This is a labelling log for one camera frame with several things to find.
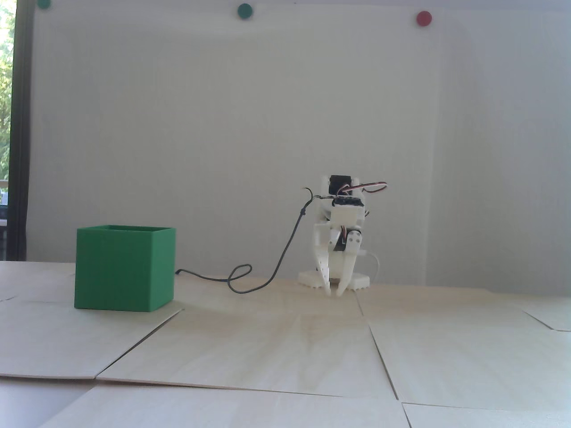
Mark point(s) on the dark window frame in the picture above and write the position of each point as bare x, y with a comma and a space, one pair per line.
20, 133

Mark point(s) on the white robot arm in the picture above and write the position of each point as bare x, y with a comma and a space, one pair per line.
341, 183

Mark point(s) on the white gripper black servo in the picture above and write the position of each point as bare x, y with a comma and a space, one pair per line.
324, 232

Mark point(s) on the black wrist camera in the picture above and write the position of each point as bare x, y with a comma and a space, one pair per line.
349, 202

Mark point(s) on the green box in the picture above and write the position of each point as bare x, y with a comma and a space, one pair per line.
116, 272

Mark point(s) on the green round magnet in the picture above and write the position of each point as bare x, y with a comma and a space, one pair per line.
245, 10
43, 3

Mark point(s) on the red round magnet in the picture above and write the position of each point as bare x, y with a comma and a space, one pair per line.
424, 18

